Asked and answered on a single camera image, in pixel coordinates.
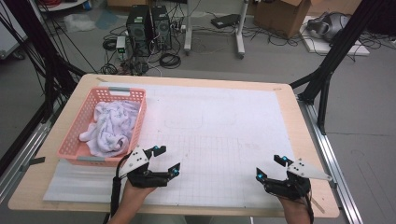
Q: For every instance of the grey rounded appliance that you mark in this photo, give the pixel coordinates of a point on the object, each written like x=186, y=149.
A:
x=330, y=25

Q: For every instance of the blue plastic sheet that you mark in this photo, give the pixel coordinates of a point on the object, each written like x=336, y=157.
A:
x=106, y=19

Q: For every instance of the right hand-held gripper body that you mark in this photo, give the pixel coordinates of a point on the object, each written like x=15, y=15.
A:
x=306, y=172

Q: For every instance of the clear plastic bag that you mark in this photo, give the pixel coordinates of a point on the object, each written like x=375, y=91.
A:
x=77, y=23

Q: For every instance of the black computer tower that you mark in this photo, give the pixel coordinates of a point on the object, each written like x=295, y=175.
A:
x=138, y=28
x=162, y=28

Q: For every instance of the person's left hand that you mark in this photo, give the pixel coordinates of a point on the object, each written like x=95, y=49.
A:
x=135, y=194

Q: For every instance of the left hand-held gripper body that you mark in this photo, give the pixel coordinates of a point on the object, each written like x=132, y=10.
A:
x=134, y=161

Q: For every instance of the white metal stand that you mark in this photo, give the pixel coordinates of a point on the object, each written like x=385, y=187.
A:
x=187, y=31

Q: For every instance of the aluminium rail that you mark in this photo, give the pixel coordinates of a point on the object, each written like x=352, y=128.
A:
x=31, y=146
x=327, y=149

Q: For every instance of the grey metal bracket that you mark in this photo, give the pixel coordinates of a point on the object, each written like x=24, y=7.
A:
x=333, y=184
x=35, y=161

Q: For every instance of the small white device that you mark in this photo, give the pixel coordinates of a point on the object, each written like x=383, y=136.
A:
x=120, y=43

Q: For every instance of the cardboard box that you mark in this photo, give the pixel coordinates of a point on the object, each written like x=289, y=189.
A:
x=280, y=15

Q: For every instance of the white foam board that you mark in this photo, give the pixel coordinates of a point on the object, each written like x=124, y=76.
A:
x=317, y=46

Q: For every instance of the white grid mat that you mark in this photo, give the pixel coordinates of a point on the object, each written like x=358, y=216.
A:
x=211, y=130

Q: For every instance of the pink plastic basket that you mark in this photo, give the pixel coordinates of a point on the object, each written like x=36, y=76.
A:
x=81, y=124

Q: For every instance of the thin wooden stick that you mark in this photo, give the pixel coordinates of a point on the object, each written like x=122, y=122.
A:
x=319, y=206

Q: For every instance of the white round table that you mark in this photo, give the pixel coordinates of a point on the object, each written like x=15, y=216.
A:
x=62, y=6

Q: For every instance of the person's right hand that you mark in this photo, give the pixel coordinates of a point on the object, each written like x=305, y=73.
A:
x=297, y=207

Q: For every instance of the white printed towel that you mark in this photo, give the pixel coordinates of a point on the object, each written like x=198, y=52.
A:
x=112, y=127

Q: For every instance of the black flat device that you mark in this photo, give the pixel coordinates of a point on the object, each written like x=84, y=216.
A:
x=225, y=21

